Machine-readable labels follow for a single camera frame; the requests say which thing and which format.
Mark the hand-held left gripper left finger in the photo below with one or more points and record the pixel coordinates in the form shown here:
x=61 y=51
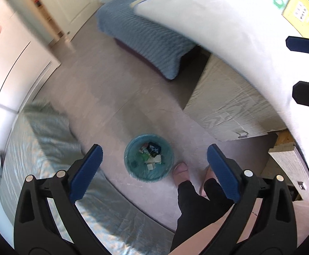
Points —
x=86 y=170

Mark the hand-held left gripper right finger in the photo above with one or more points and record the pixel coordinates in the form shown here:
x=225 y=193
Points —
x=223 y=170

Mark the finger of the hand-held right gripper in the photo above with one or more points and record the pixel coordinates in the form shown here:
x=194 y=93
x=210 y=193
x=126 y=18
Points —
x=303 y=45
x=308 y=93

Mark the teal trash bin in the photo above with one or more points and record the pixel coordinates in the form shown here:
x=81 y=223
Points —
x=134 y=171

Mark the pink slipper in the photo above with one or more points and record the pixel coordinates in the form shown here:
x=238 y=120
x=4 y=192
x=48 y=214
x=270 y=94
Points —
x=181 y=171
x=208 y=174

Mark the yellow picture book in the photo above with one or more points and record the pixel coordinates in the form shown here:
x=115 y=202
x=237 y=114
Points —
x=305 y=16

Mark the person's black trousers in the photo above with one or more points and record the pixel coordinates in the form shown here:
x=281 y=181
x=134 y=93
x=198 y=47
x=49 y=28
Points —
x=194 y=212

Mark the grey-green satin bedspread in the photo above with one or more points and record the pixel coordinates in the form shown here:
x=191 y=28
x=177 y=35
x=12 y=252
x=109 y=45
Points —
x=37 y=143

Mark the beige wood-grain table base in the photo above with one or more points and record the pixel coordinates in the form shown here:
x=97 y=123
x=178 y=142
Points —
x=223 y=106

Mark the wood-grain side cabinet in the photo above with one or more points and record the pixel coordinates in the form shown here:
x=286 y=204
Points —
x=289 y=170

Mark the person's pink top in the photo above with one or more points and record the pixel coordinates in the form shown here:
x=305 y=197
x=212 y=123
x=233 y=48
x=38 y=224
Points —
x=308 y=225

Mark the white wardrobe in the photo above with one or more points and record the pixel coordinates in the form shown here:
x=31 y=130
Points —
x=8 y=66

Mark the blue quilted bed cover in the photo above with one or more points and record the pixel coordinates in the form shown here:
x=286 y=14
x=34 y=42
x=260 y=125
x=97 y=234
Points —
x=143 y=32

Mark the cream panelled door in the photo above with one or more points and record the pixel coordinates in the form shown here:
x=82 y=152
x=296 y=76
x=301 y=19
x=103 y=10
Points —
x=64 y=5

